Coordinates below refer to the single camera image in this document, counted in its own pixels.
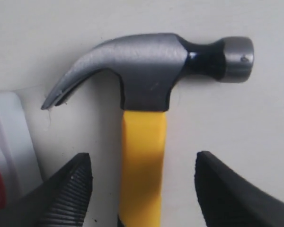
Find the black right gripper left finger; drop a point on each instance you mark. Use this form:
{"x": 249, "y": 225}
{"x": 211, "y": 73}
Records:
{"x": 61, "y": 201}

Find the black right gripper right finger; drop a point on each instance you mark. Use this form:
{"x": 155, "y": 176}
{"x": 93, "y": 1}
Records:
{"x": 228, "y": 200}

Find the yellow black claw hammer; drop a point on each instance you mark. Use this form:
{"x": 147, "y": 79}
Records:
{"x": 148, "y": 67}

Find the red dome push button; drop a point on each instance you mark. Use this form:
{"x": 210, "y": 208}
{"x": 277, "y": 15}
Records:
{"x": 19, "y": 169}

